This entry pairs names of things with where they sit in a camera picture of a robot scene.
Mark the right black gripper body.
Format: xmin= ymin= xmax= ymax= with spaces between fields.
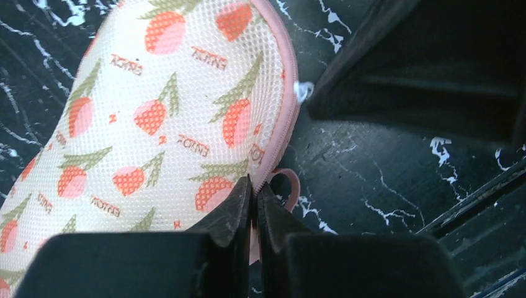
xmin=306 ymin=1 xmax=525 ymax=144

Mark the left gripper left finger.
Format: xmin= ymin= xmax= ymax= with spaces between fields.
xmin=16 ymin=176 xmax=252 ymax=297

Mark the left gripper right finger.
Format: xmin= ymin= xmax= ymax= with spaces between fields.
xmin=257 ymin=184 xmax=465 ymax=297

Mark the peach floral mesh laundry bag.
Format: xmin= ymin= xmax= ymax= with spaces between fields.
xmin=1 ymin=1 xmax=301 ymax=297

